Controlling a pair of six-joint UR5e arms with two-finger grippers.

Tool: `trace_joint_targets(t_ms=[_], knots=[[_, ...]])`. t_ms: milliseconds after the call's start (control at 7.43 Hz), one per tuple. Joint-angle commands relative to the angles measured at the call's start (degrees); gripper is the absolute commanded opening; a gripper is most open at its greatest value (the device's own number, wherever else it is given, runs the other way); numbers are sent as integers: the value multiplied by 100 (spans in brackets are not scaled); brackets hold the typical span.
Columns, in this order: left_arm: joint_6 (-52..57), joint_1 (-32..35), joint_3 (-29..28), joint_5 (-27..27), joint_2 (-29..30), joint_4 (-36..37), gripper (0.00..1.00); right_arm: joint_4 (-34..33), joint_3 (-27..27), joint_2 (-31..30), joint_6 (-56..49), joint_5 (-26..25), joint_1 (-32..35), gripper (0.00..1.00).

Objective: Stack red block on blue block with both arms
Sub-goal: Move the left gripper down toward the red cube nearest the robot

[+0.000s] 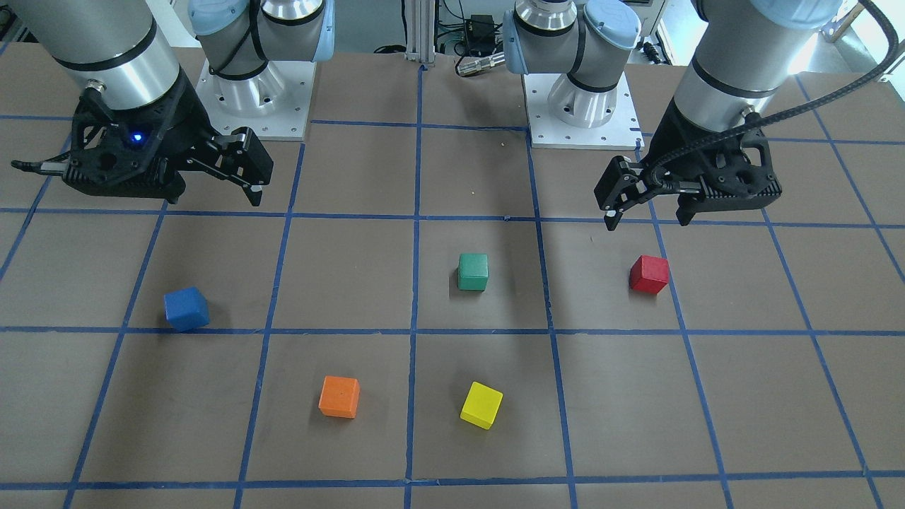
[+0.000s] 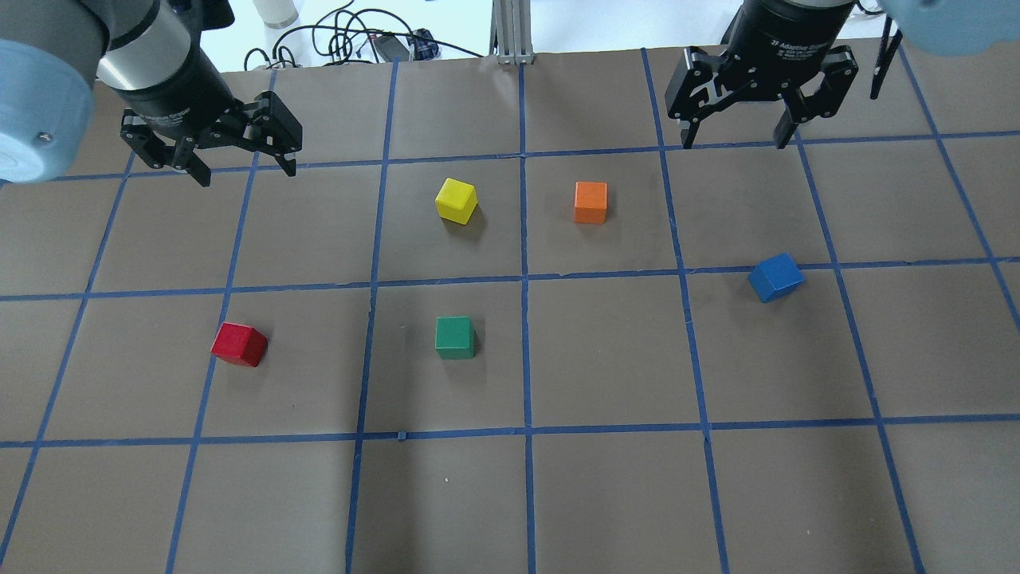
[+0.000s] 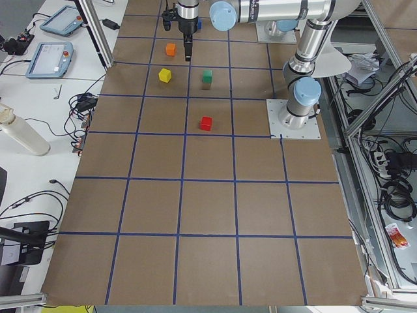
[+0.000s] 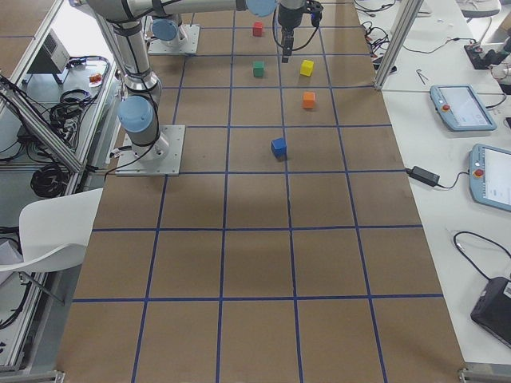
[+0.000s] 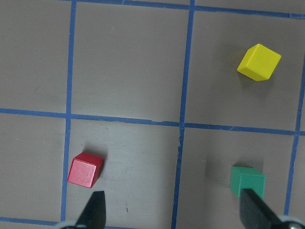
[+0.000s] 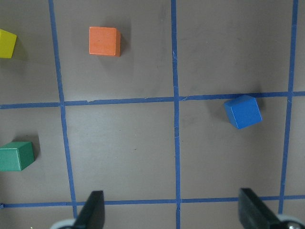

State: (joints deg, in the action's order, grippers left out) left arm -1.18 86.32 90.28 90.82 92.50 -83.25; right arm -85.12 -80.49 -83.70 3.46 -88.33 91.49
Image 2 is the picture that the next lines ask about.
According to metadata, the orange wooden block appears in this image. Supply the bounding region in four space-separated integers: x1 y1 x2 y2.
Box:
573 181 609 225

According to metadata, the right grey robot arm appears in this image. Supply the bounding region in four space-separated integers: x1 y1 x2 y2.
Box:
665 1 1018 149

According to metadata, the red wooden block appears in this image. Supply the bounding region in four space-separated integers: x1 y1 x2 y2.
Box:
210 322 269 368

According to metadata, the aluminium frame post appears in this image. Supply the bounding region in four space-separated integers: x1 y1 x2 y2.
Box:
489 0 536 65

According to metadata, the yellow wooden block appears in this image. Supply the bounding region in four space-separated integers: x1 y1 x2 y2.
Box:
434 178 478 226

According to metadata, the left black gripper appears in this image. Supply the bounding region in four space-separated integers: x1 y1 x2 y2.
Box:
120 49 304 187

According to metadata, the green wooden block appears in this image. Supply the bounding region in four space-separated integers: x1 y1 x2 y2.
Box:
434 316 475 360

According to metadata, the black power adapter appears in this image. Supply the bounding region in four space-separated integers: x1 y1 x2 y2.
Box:
371 33 412 62

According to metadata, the blue wooden block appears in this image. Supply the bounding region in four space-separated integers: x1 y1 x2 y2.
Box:
747 252 806 304

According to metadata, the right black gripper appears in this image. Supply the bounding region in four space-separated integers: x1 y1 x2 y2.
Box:
666 1 857 149

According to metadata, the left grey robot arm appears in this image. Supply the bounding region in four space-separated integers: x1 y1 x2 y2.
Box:
1 1 303 187

